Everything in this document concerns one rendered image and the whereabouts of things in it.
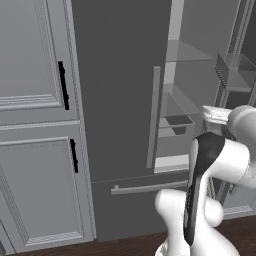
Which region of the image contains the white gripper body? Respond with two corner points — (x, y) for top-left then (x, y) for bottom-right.
(201, 104), (232, 126)

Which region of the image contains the glass fridge shelf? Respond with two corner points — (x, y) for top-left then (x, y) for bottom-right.
(160, 82), (202, 118)
(165, 38), (215, 64)

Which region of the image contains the grey fridge crisper drawer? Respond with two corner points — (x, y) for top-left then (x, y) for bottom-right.
(157, 114), (196, 138)

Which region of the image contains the grey fridge door bin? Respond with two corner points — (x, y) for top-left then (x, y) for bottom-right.
(214, 51), (256, 94)

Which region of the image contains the grey open fridge door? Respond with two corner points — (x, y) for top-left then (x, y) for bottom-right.
(211, 0), (256, 221)

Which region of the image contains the grey fridge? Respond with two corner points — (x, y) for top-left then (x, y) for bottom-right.
(70, 0), (256, 243)

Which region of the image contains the grey closed fridge door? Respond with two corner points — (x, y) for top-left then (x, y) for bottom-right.
(70, 0), (175, 184)

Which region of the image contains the grey freezer drawer front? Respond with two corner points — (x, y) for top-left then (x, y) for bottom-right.
(90, 171), (198, 243)

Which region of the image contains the tall grey cupboard door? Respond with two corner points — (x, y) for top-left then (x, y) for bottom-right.
(0, 120), (97, 255)

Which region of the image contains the short grey cupboard door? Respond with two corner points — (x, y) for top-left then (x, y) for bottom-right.
(0, 0), (81, 127)

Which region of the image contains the grey fridge door handle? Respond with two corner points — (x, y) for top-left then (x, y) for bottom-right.
(145, 65), (162, 170)

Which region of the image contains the grey freezer drawer handle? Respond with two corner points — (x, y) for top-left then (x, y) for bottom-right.
(110, 179), (190, 196)

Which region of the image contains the short black cupboard handle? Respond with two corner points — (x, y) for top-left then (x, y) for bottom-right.
(69, 138), (80, 174)

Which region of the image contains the long black cupboard handle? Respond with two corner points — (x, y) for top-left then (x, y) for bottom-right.
(57, 60), (71, 111)

